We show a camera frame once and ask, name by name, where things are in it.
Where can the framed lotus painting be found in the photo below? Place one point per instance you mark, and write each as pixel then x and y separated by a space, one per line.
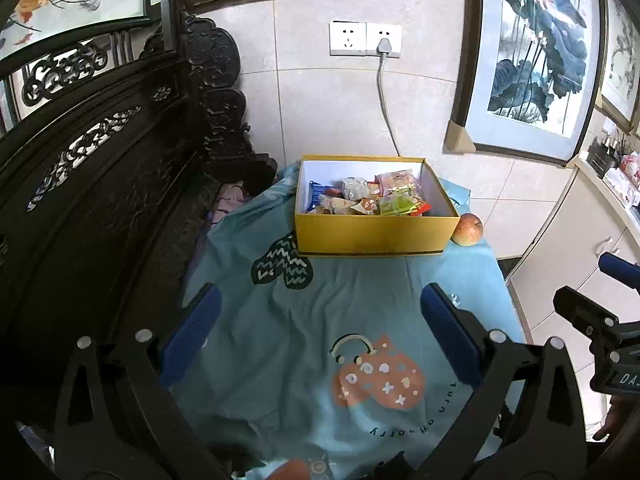
pixel 528 78

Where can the pink snack packet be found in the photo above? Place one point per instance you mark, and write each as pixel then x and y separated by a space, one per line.
pixel 400 181

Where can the white crinkled snack packet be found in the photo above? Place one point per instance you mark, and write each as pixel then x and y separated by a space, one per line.
pixel 355 189

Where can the blue snack packet in box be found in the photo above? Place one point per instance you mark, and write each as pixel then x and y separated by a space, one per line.
pixel 317 190

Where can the light blue printed cloth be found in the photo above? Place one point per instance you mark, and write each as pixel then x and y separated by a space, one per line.
pixel 320 367

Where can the white wall socket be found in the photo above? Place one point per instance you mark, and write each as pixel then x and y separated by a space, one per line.
pixel 348 38

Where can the yellow cardboard box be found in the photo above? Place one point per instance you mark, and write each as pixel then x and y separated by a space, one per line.
pixel 342 227

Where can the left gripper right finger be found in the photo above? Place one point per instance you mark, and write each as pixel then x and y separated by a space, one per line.
pixel 524 417

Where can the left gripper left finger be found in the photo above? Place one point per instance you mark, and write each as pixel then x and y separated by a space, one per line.
pixel 115 417

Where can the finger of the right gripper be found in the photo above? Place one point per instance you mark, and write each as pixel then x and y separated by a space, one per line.
pixel 586 316
pixel 621 270

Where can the green snack packet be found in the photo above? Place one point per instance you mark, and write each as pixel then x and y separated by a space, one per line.
pixel 400 204

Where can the person's right hand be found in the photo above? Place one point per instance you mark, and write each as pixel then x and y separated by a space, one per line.
pixel 618 412

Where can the white cabinet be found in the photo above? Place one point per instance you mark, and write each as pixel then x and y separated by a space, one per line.
pixel 588 221

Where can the dark carved wooden furniture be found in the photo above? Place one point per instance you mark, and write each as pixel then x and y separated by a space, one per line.
pixel 104 194

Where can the red apple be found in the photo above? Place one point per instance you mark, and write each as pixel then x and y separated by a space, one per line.
pixel 469 230

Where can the framed fish painting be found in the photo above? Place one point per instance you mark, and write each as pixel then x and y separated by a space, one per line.
pixel 31 27

